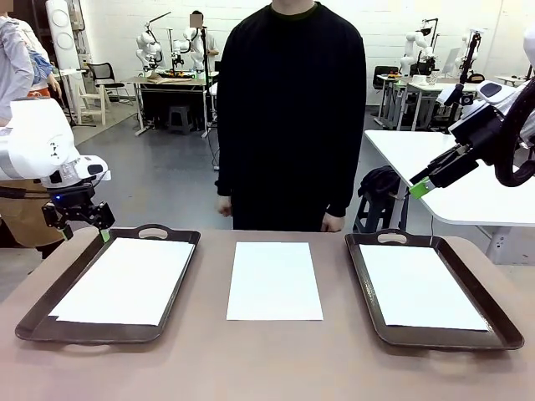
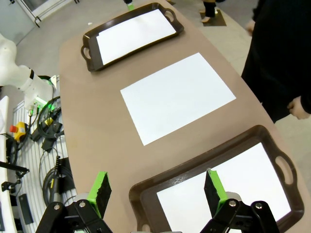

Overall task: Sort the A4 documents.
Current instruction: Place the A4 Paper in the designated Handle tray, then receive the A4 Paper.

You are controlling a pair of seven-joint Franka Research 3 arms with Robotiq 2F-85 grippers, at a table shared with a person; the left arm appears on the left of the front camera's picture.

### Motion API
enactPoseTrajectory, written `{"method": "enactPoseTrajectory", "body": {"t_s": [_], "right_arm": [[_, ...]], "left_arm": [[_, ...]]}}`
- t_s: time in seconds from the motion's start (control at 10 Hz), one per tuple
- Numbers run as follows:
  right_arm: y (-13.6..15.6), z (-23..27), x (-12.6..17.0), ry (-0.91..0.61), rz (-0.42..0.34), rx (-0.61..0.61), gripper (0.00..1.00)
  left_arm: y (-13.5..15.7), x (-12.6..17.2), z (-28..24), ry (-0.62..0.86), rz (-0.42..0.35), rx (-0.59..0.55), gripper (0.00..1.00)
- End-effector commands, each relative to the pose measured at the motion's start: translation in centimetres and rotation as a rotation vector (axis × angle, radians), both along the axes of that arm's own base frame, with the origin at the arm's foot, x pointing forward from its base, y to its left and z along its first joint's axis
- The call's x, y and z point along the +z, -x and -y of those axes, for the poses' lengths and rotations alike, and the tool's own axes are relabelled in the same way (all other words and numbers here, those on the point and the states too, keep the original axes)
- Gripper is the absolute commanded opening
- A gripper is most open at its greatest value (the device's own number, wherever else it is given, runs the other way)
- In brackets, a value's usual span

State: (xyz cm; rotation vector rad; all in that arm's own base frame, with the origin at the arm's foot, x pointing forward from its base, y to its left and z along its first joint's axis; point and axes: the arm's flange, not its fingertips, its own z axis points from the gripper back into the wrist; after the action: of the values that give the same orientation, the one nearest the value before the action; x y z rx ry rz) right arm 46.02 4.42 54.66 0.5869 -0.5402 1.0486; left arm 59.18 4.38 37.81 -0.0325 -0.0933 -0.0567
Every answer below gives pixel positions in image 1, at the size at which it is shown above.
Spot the black bag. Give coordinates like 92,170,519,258
357,165,405,200

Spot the tall white air conditioner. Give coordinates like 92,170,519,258
44,0,80,70

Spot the grey metal work table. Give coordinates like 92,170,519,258
133,70,219,139
374,73,461,130

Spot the black plastic stool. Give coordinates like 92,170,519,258
166,104,191,135

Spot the grey step stool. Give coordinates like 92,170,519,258
353,191,409,235

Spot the white side table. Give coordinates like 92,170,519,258
364,129,535,264

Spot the dark brown plastic tray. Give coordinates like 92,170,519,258
14,223,201,346
344,228,526,351

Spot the white wooden chair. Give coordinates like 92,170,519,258
77,81,113,126

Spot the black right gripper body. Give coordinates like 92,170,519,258
450,111,505,165

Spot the person's left forearm black sleeve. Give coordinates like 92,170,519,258
325,124,368,218

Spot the white A4 paper sheet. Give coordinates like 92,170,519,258
48,236,196,327
358,243,490,332

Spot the black vertical pole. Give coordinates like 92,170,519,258
200,24,211,139

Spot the black corrugated cable hose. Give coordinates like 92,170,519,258
495,77,535,188

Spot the bystander in white shirt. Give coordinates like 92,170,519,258
183,10,221,72

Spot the black mesh office chair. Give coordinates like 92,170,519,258
86,62,135,105

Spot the white A4 paper stack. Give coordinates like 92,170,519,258
226,241,325,322

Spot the person's left hand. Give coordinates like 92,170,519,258
320,212,346,233

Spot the person in black sweater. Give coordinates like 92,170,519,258
215,0,368,233

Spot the bystander in blue striped shirt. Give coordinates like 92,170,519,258
0,3,64,260

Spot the person's right forearm black sleeve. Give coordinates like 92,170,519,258
215,104,235,198

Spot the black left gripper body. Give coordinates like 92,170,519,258
45,183,101,222

